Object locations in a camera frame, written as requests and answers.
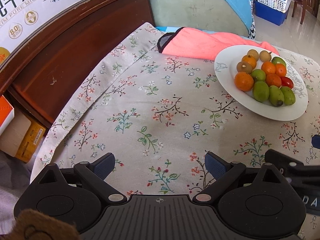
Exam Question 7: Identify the green fruit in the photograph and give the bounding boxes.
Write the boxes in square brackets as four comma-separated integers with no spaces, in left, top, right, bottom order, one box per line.
[252,81,270,102]
[268,85,284,107]
[271,56,286,67]
[280,86,296,106]
[251,69,266,82]

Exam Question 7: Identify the red cherry tomato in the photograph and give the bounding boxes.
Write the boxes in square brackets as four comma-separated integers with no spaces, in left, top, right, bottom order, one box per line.
[280,76,294,89]

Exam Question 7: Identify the small orange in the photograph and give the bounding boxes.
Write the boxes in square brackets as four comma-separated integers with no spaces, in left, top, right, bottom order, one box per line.
[261,61,276,75]

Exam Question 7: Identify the green fruit bottom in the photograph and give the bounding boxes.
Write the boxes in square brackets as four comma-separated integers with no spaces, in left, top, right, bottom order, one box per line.
[271,56,286,67]

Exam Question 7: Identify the brown kiwi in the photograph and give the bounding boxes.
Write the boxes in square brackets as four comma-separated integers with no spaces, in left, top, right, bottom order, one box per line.
[236,61,253,74]
[259,50,272,62]

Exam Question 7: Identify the large orange top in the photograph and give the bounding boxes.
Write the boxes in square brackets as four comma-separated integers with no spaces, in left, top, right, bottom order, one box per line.
[241,55,257,69]

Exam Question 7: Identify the brown kiwi hidden small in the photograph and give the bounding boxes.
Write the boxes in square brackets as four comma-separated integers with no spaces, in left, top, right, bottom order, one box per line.
[247,49,259,61]

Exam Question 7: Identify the yellow cardboard box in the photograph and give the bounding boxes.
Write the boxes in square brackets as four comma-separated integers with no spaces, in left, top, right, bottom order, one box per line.
[1,109,46,163]

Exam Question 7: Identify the brown knitted sleeve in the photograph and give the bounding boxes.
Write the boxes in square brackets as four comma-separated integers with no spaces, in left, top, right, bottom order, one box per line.
[1,209,80,240]

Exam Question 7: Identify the floral tablecloth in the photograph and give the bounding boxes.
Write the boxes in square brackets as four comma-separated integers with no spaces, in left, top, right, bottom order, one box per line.
[31,23,319,196]

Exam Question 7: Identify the orange white box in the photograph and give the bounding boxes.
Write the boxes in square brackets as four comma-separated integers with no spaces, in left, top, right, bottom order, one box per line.
[0,96,15,135]

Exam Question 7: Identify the white ceramic plate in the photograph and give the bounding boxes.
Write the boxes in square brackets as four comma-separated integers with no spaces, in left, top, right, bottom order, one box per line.
[214,45,309,121]

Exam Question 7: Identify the dark wooden cabinet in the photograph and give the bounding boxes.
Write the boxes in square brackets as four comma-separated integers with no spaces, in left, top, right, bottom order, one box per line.
[1,0,153,127]

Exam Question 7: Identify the houndstooth sofa cover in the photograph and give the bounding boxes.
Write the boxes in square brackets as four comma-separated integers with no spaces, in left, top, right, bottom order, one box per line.
[248,0,256,40]

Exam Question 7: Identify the blue plastic bin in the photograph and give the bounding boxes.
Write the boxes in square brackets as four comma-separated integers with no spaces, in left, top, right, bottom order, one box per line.
[254,1,289,26]

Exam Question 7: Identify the pink folded towel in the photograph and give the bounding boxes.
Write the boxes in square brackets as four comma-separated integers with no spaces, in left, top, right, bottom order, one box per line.
[157,27,279,60]

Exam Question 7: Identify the white milk carton box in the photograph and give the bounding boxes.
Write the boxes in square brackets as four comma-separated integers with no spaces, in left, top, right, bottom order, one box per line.
[1,0,82,63]

